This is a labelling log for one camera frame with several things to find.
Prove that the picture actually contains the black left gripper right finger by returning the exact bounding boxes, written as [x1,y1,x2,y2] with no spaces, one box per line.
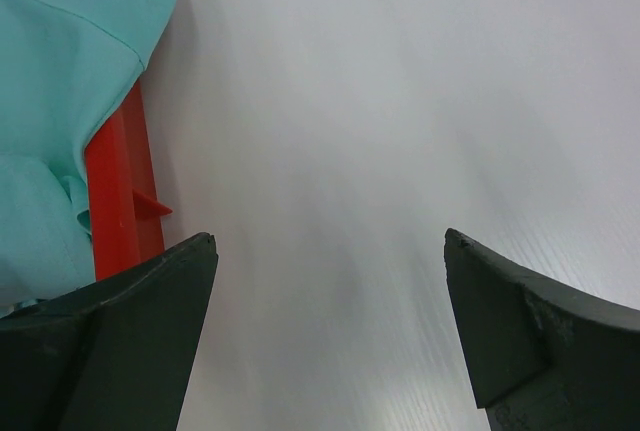
[444,229,639,430]

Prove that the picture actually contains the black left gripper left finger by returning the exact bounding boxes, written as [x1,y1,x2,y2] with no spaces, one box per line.
[1,233,218,430]

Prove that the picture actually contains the teal t-shirt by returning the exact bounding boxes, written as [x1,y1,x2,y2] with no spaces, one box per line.
[1,0,176,314]

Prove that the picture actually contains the red plastic bin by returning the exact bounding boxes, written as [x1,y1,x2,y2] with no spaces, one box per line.
[85,83,172,281]

